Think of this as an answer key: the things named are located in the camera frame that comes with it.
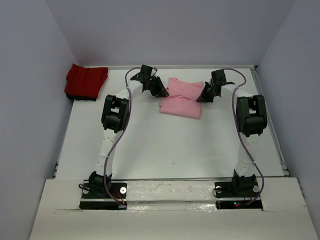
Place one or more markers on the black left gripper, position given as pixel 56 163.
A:
pixel 160 91

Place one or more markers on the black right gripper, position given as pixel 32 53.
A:
pixel 203 97

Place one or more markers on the pink t shirt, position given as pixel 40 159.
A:
pixel 182 99

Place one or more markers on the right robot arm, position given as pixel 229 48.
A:
pixel 250 118

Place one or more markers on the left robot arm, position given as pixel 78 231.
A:
pixel 115 119

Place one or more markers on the red folded t shirt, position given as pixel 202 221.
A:
pixel 84 83

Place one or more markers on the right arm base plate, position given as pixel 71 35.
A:
pixel 228 199

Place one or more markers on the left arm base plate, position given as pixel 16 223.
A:
pixel 92 199

